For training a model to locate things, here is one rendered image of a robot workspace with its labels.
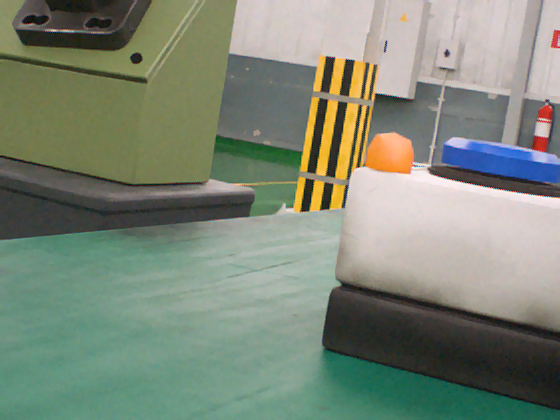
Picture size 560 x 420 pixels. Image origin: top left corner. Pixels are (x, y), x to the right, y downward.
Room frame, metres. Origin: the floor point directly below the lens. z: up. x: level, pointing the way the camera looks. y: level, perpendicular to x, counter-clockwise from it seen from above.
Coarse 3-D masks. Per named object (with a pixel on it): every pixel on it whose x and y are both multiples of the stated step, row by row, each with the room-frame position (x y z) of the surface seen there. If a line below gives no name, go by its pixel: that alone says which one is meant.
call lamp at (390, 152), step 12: (372, 144) 0.33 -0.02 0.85; (384, 144) 0.32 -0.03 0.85; (396, 144) 0.32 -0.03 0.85; (408, 144) 0.32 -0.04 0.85; (372, 156) 0.32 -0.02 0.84; (384, 156) 0.32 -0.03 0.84; (396, 156) 0.32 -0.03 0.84; (408, 156) 0.32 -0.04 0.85; (372, 168) 0.32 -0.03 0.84; (384, 168) 0.32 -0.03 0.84; (396, 168) 0.32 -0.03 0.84; (408, 168) 0.32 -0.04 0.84
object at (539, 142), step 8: (552, 40) 11.36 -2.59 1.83; (544, 112) 11.17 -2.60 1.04; (552, 112) 11.18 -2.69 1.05; (544, 120) 11.16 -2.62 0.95; (552, 120) 11.17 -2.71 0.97; (536, 128) 11.21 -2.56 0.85; (544, 128) 11.16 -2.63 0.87; (552, 128) 11.17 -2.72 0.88; (536, 136) 11.19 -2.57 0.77; (544, 136) 11.16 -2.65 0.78; (536, 144) 11.18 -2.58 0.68; (544, 144) 11.17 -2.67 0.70; (544, 152) 11.18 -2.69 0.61
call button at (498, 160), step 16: (448, 144) 0.34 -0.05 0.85; (464, 144) 0.33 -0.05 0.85; (480, 144) 0.33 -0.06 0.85; (496, 144) 0.34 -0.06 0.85; (448, 160) 0.34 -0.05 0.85; (464, 160) 0.33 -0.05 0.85; (480, 160) 0.33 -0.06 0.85; (496, 160) 0.33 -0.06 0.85; (512, 160) 0.33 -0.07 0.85; (528, 160) 0.33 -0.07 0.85; (544, 160) 0.33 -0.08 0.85; (496, 176) 0.33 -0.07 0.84; (512, 176) 0.33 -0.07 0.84; (528, 176) 0.33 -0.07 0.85; (544, 176) 0.33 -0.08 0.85
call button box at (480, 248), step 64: (384, 192) 0.32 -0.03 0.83; (448, 192) 0.31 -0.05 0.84; (512, 192) 0.32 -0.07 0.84; (384, 256) 0.32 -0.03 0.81; (448, 256) 0.31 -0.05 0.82; (512, 256) 0.30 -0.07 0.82; (384, 320) 0.31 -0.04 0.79; (448, 320) 0.31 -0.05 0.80; (512, 320) 0.30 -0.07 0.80; (512, 384) 0.30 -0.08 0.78
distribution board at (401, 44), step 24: (408, 0) 11.81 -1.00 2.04; (384, 24) 11.91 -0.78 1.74; (408, 24) 11.79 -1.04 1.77; (384, 48) 11.88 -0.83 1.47; (408, 48) 11.77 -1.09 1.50; (456, 48) 11.68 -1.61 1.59; (384, 72) 11.87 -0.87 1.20; (408, 72) 11.75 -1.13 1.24; (408, 96) 11.77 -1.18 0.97; (432, 144) 11.78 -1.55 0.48
